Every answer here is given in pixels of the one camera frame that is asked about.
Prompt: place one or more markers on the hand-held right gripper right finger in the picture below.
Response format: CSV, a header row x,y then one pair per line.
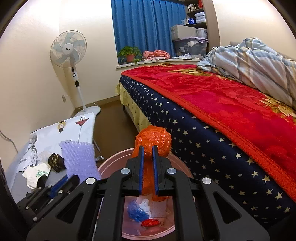
x,y
155,171

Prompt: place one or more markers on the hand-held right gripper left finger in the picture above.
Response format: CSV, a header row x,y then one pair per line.
x,y
141,171

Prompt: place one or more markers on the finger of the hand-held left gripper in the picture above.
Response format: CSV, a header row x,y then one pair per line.
x,y
41,182
57,187

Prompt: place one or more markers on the crushed paper cup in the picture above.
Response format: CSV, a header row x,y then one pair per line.
x,y
34,173

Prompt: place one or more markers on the black gold patterned pouch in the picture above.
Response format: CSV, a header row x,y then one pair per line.
x,y
55,162

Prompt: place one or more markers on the clear plastic wrap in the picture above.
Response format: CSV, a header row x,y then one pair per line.
x,y
44,156

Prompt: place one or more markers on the orange plastic bag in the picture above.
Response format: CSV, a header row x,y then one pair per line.
x,y
152,139

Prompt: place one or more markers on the white tissue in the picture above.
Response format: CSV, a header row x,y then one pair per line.
x,y
144,205

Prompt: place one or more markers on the purple foam net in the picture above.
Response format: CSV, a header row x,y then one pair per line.
x,y
78,160

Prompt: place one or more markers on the blue plastic bag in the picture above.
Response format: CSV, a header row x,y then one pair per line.
x,y
136,212

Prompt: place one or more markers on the red wrapper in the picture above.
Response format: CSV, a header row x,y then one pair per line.
x,y
150,223

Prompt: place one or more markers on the pink plastic bin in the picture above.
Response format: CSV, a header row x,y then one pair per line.
x,y
161,229

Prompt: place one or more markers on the metal table leg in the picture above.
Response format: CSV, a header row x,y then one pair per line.
x,y
98,148

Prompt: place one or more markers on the yellow star bed skirt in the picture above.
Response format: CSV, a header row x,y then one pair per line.
x,y
136,113

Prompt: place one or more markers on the white windowsill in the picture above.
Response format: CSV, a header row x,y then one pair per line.
x,y
129,66

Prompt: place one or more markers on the potted green plant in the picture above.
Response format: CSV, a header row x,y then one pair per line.
x,y
130,58

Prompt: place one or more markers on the pink folded cloth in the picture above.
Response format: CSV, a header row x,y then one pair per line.
x,y
156,54

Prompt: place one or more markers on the clear storage box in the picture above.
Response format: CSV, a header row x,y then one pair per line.
x,y
189,47

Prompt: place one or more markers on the white standing fan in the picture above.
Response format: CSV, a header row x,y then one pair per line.
x,y
68,46

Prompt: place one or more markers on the grey box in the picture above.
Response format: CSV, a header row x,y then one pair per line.
x,y
182,31

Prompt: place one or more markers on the blue curtain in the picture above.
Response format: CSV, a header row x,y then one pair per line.
x,y
148,27

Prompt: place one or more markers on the white lidded container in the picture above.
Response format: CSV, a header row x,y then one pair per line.
x,y
201,33

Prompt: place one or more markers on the blue striped duvet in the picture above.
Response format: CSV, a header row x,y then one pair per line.
x,y
254,60

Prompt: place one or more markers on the wooden bookshelf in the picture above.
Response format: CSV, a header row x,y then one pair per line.
x,y
203,25

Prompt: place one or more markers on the blue white packet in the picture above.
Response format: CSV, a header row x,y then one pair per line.
x,y
191,21

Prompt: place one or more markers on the stack of folded white cloths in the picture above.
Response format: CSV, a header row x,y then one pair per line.
x,y
200,17

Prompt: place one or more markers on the row of books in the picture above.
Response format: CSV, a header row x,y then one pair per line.
x,y
193,7

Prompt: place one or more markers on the small wall socket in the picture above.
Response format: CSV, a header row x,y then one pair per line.
x,y
64,97

